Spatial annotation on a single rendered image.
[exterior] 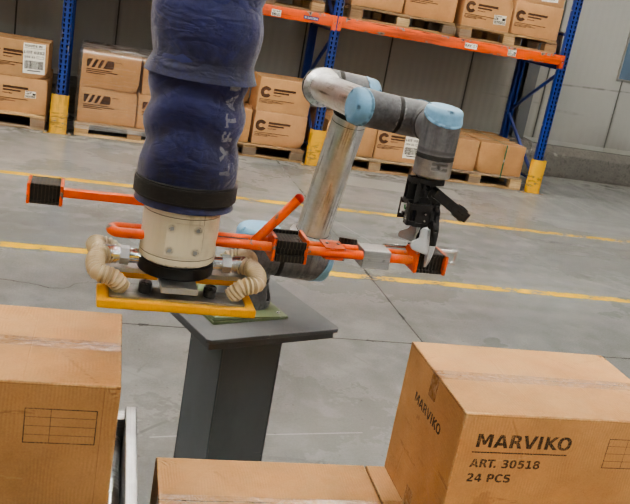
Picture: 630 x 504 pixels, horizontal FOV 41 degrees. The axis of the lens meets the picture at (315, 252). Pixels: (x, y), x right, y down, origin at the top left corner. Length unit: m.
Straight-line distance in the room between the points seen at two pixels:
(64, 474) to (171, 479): 0.43
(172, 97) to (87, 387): 0.63
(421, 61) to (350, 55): 0.93
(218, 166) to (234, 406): 1.34
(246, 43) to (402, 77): 9.22
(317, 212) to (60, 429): 1.22
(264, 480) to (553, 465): 0.76
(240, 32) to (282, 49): 8.78
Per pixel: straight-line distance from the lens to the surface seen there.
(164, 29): 1.77
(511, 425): 2.11
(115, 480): 2.30
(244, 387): 2.95
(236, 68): 1.77
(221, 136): 1.79
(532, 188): 10.32
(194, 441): 3.09
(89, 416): 1.90
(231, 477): 2.36
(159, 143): 1.80
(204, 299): 1.86
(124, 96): 9.03
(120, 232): 1.88
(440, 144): 1.98
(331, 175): 2.71
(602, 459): 2.29
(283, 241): 1.92
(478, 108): 11.39
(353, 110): 2.04
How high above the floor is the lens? 1.81
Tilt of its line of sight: 17 degrees down
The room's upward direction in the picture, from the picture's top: 10 degrees clockwise
